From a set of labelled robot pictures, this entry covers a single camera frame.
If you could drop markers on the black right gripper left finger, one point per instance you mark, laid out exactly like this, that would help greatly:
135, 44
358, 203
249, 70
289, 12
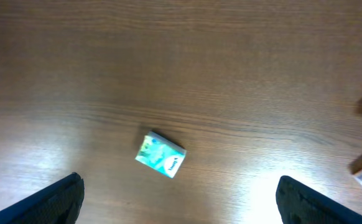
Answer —
59, 203

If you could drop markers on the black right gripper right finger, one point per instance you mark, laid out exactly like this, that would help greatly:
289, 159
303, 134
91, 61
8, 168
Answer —
299, 204

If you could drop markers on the teal tissue pack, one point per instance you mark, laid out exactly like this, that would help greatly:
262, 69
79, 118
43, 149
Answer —
161, 154

